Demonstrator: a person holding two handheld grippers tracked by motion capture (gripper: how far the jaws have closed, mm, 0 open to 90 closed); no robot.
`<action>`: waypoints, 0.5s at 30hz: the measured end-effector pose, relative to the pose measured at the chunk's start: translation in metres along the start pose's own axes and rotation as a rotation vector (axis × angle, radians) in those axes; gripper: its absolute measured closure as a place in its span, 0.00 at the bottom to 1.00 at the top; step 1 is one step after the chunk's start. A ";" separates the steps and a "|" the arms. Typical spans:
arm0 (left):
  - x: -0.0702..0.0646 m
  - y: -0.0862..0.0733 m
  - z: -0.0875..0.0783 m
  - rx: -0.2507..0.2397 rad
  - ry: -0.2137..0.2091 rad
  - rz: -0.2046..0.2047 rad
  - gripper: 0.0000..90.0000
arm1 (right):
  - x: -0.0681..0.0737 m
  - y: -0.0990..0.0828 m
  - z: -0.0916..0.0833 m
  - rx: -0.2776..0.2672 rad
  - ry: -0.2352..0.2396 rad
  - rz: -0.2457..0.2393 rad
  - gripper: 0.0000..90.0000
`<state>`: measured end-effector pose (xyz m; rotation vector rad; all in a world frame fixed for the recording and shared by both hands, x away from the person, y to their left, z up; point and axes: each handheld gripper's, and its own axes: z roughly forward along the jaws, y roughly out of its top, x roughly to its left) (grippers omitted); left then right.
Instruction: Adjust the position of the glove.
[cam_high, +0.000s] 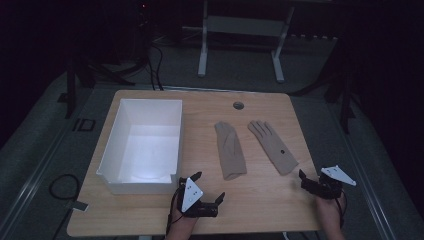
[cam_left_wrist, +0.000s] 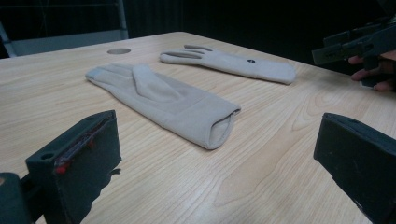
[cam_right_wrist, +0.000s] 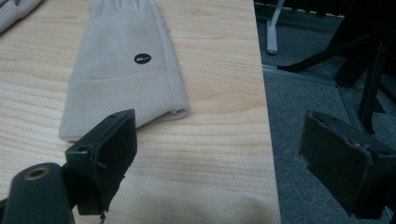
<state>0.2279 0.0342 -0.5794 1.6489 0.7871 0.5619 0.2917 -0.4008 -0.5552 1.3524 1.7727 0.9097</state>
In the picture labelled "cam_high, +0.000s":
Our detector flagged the black tripod stand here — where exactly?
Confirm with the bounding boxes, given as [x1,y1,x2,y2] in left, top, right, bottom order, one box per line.
[57,56,134,120]
[293,39,357,135]

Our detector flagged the black cable loop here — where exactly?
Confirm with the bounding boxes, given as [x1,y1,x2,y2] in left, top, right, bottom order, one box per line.
[49,173,82,202]

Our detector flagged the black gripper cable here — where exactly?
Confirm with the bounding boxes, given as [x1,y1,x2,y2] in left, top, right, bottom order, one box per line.
[165,191,184,236]
[337,192,348,230]

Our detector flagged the white metal desk frame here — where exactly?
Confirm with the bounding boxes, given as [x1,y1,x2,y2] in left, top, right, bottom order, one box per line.
[197,0,296,84]

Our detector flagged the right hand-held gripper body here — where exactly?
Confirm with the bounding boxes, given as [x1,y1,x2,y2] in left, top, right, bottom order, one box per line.
[306,165,357,200]

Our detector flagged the beige glove with dark button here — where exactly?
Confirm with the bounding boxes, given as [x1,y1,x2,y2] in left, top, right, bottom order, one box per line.
[247,120,300,176]

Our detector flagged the white plastic box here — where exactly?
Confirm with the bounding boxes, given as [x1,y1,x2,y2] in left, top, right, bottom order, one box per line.
[95,98,184,196]

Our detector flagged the person's right hand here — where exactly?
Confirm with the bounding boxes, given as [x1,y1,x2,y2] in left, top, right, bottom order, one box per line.
[315,193,347,228]

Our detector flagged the plain beige glove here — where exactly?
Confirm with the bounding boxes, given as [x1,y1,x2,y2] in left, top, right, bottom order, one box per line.
[214,121,248,181]

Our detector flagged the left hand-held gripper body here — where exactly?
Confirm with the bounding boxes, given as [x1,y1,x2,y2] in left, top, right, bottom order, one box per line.
[176,176,220,219]

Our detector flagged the black hanging cables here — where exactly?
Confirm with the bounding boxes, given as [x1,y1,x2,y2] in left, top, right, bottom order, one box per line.
[133,3,165,92]

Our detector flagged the black rectangular floor bracket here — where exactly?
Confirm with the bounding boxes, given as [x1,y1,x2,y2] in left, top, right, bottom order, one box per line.
[72,117,97,133]

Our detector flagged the person's left hand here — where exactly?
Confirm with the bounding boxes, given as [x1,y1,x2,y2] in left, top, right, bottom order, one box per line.
[168,195,202,232]

